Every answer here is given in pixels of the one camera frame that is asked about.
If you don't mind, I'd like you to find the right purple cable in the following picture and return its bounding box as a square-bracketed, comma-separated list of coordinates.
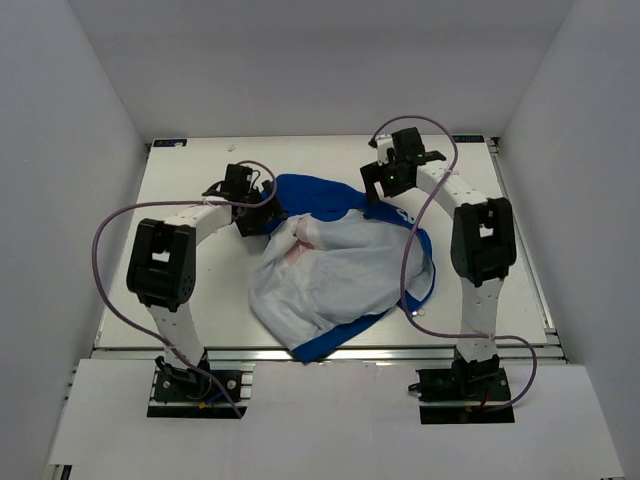
[369, 116, 539, 414]

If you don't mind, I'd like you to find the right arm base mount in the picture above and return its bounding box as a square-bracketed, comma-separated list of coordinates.
[407, 353, 515, 425]

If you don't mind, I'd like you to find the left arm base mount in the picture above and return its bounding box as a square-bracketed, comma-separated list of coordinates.
[147, 356, 251, 419]

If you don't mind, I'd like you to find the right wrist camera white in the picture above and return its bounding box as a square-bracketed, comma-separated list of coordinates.
[374, 136, 395, 165]

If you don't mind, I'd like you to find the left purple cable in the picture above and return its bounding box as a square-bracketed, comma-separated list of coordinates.
[91, 159, 279, 419]

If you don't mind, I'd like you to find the aluminium front rail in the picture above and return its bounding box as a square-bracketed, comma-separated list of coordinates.
[74, 343, 566, 374]

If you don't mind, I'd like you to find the purple cable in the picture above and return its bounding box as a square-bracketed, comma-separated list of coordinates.
[369, 116, 539, 414]
[91, 159, 279, 419]

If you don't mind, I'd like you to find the left blue table label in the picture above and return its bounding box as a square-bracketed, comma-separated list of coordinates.
[152, 138, 187, 148]

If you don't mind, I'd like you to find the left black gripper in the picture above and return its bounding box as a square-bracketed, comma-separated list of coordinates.
[236, 180, 287, 237]

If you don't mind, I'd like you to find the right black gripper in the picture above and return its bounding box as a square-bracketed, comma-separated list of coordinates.
[360, 155, 413, 205]

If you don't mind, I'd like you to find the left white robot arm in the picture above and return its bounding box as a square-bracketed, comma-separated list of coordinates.
[126, 160, 284, 399]

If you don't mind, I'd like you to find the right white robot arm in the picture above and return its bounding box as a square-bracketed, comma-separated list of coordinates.
[360, 127, 517, 399]

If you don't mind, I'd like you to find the blue white red jacket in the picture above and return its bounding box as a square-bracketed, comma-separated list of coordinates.
[249, 174, 436, 364]

